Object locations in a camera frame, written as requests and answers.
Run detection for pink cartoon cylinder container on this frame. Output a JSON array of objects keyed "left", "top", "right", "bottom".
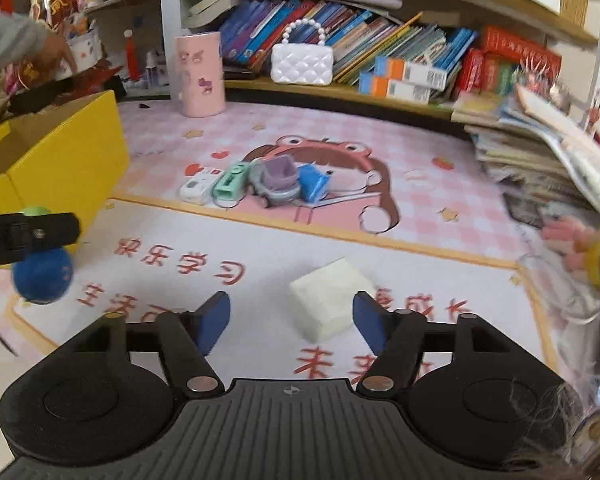
[{"left": 174, "top": 31, "right": 227, "bottom": 118}]

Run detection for small white device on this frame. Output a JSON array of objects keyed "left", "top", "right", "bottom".
[{"left": 180, "top": 167, "right": 222, "bottom": 206}]

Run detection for yellow cardboard box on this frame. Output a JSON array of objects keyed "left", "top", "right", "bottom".
[{"left": 0, "top": 90, "right": 131, "bottom": 271}]

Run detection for red thick dictionary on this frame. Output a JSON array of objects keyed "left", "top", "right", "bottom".
[{"left": 480, "top": 25, "right": 563, "bottom": 81}]

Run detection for white power adapter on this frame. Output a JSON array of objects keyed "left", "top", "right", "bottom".
[{"left": 289, "top": 257, "right": 376, "bottom": 345}]

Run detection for printed desk mat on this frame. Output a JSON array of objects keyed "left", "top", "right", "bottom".
[{"left": 10, "top": 197, "right": 566, "bottom": 411}]

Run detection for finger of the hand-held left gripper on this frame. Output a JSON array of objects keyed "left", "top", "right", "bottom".
[{"left": 0, "top": 211, "right": 82, "bottom": 270}]

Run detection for white quilted pearl-handle handbag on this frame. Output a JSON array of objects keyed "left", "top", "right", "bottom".
[{"left": 271, "top": 19, "right": 334, "bottom": 87}]

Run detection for red bottle figure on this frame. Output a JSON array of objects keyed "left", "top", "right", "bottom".
[{"left": 124, "top": 30, "right": 141, "bottom": 81}]

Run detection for row of colourful books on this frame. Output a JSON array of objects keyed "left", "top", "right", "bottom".
[{"left": 217, "top": 0, "right": 481, "bottom": 88}]

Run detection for pink checkered tablecloth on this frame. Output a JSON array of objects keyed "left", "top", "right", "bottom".
[{"left": 0, "top": 100, "right": 600, "bottom": 411}]

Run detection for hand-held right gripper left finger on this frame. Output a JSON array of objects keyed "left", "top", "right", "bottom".
[{"left": 65, "top": 291, "right": 231, "bottom": 407}]

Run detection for mint green plastic device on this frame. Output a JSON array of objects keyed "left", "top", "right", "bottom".
[{"left": 212, "top": 160, "right": 251, "bottom": 207}]

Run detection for orange and blue box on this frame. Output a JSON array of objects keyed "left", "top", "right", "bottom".
[
  {"left": 358, "top": 74, "right": 433, "bottom": 105},
  {"left": 375, "top": 56, "right": 448, "bottom": 91}
]

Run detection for blue packet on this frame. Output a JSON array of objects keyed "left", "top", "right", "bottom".
[{"left": 297, "top": 164, "right": 333, "bottom": 204}]

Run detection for white charging cables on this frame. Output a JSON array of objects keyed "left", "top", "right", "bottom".
[{"left": 517, "top": 252, "right": 600, "bottom": 326}]

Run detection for black keyboard bag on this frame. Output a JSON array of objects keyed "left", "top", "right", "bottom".
[{"left": 10, "top": 77, "right": 126, "bottom": 113}]

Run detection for purple toy truck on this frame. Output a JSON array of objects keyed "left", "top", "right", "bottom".
[{"left": 250, "top": 156, "right": 302, "bottom": 209}]

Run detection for cream hardcover book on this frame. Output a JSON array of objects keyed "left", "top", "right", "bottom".
[{"left": 182, "top": 0, "right": 251, "bottom": 28}]

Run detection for stack of books and papers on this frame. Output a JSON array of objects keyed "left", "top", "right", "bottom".
[{"left": 452, "top": 85, "right": 600, "bottom": 221}]

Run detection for blue and green ball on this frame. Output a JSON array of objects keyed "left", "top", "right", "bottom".
[{"left": 11, "top": 205, "right": 75, "bottom": 306}]

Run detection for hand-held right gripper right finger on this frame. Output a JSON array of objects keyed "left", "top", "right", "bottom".
[{"left": 352, "top": 290, "right": 516, "bottom": 407}]

